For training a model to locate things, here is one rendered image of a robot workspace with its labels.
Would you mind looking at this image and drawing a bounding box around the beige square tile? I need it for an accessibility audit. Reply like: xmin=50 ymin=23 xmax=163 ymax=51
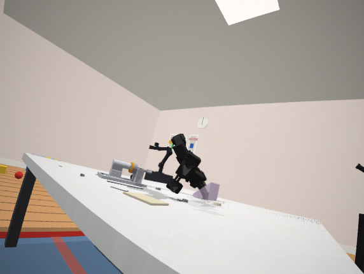
xmin=123 ymin=192 xmax=169 ymax=206

